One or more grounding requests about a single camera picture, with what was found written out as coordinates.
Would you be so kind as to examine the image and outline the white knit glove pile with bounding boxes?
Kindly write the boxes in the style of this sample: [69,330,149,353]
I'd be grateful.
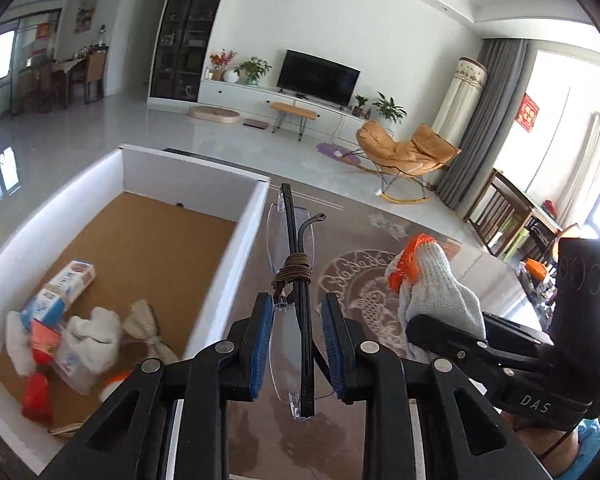
[5,307,122,378]

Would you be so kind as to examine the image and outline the green potted plant right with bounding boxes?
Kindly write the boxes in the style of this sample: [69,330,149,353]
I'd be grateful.
[373,92,407,125]

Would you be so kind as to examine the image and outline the patterned fabric bow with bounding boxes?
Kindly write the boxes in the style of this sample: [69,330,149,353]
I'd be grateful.
[122,299,180,364]

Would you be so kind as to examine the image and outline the dark glass display cabinet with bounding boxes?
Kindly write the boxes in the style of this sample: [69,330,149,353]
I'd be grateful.
[149,0,221,102]

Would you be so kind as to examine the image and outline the red paper window decoration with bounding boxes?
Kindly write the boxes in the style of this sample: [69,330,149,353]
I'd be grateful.
[515,93,540,132]

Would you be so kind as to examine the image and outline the blue white toothpaste box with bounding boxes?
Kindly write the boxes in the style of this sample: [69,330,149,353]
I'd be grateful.
[20,260,96,332]

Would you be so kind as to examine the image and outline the rimless glasses with brown cord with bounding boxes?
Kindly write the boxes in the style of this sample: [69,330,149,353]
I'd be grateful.
[265,183,332,420]

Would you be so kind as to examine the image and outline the white cardboard storage box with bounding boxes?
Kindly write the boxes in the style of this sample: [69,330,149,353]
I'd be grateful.
[0,145,270,474]

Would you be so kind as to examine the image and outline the white knit glove orange cuff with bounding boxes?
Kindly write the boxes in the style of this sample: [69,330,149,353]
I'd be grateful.
[385,234,486,340]

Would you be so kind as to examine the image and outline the red flower vase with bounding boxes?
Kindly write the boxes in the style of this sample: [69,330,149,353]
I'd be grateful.
[209,49,237,80]

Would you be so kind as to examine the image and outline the black flat television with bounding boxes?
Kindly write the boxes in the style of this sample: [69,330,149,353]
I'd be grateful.
[277,50,360,106]

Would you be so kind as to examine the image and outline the grey curtain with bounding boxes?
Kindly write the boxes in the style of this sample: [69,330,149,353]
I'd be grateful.
[437,38,529,212]

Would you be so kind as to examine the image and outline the orange lounge chair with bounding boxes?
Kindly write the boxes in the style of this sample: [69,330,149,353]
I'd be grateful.
[347,120,462,205]

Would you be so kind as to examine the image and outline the green potted plant left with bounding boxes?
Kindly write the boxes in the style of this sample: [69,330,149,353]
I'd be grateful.
[237,56,272,86]

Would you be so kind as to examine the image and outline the white floor air conditioner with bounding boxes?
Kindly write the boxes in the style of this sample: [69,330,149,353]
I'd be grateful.
[431,56,488,145]

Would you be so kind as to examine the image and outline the wooden slatted chair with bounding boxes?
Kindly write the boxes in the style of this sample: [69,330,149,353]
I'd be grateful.
[464,169,534,259]

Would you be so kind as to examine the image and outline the white tv cabinet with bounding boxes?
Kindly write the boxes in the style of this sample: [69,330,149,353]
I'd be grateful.
[198,80,367,143]

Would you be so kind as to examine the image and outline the green potted plant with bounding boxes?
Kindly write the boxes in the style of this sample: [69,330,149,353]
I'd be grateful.
[237,56,272,86]
[373,92,407,125]

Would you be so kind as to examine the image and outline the small wooden bench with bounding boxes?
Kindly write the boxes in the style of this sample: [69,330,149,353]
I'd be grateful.
[270,102,317,141]

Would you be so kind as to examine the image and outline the clear plastic box with label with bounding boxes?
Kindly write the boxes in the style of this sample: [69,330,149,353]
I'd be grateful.
[52,332,98,396]

